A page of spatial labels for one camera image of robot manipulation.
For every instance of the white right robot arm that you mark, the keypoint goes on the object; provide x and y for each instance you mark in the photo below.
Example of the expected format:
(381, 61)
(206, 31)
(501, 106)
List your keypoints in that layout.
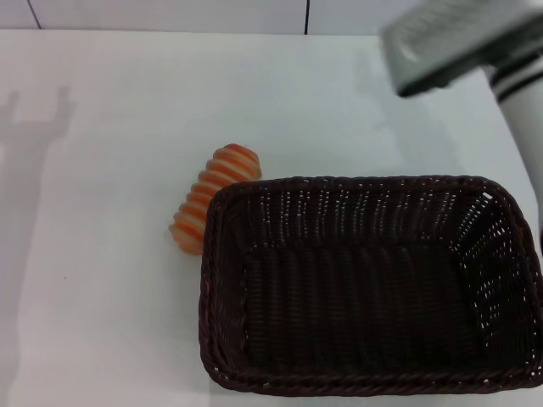
(526, 114)

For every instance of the orange striped toy bread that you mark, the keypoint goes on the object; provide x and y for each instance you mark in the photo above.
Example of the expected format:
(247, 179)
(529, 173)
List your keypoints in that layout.
(229, 165)

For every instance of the dark brown woven basket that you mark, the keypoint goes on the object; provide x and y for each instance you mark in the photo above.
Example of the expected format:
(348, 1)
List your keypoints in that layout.
(360, 297)

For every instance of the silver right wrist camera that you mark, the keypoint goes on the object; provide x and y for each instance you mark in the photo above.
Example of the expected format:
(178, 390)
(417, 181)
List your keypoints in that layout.
(445, 46)

